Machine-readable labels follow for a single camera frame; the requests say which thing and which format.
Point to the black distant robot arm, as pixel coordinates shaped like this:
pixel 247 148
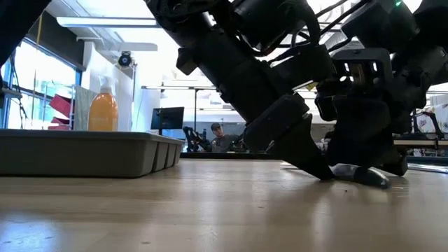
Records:
pixel 194 138
pixel 432 122

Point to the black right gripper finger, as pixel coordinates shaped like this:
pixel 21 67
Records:
pixel 357 140
pixel 397 166

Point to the black aluminium table frame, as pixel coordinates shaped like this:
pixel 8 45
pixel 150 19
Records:
pixel 210 155

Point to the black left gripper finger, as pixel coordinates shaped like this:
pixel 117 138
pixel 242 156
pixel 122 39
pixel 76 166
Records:
pixel 287 133

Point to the colourful wall poster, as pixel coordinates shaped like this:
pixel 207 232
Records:
pixel 441 115

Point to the black computer monitor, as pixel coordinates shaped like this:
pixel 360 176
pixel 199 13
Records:
pixel 167 118

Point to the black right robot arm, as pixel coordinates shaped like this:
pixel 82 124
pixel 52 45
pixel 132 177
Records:
pixel 430 21

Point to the grey plastic cutlery tray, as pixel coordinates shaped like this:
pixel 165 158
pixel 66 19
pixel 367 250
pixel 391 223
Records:
pixel 87 154

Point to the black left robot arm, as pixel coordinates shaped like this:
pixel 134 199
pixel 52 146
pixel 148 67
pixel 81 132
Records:
pixel 182 14

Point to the wide black rig frame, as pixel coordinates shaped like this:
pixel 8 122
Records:
pixel 175 87

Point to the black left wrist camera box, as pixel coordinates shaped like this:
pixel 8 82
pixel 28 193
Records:
pixel 308 66

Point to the person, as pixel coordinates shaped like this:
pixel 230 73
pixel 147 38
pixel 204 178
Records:
pixel 220 140

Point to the wooden distant table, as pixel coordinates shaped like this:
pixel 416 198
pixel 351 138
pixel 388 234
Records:
pixel 420 143

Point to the black hanging camera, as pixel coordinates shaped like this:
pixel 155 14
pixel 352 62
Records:
pixel 125 59

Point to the small red storage bin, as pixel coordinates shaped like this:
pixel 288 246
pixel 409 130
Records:
pixel 57 125
pixel 61 105

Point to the orange liquid spray bottle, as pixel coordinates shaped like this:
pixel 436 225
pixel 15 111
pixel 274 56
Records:
pixel 103 112

